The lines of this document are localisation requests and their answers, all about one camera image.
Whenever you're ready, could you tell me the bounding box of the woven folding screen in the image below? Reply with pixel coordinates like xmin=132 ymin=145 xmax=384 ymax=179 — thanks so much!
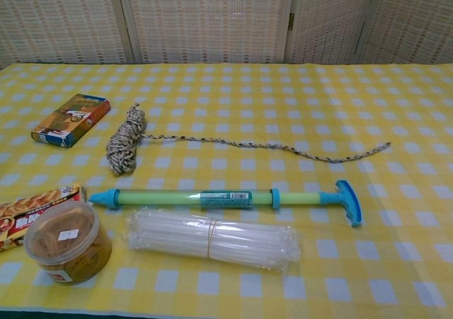
xmin=0 ymin=0 xmax=453 ymax=69

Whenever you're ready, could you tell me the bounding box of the orange red snack box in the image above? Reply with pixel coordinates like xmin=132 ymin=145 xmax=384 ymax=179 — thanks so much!
xmin=0 ymin=185 xmax=88 ymax=253

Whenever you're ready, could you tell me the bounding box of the small orange blue card box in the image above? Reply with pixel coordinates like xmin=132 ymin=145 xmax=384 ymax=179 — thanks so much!
xmin=30 ymin=93 xmax=110 ymax=149

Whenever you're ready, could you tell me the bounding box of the clear jar of rubber bands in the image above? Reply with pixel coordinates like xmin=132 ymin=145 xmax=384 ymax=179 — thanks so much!
xmin=23 ymin=201 xmax=113 ymax=286

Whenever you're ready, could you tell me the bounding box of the green blue water pump toy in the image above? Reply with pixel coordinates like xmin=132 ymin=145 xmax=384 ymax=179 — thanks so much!
xmin=88 ymin=180 xmax=365 ymax=228

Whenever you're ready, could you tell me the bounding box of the braided beige black rope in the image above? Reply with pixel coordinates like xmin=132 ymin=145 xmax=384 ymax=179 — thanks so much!
xmin=105 ymin=103 xmax=391 ymax=177

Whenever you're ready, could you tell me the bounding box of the bundle of wrapped white straws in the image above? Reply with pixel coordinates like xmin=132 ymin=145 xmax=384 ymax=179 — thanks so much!
xmin=126 ymin=207 xmax=302 ymax=273

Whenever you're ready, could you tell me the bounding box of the yellow checkered tablecloth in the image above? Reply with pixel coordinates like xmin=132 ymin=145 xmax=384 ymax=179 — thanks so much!
xmin=0 ymin=63 xmax=453 ymax=315

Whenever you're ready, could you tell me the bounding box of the rubber band around straws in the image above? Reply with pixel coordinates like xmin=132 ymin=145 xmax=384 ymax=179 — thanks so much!
xmin=206 ymin=216 xmax=219 ymax=260

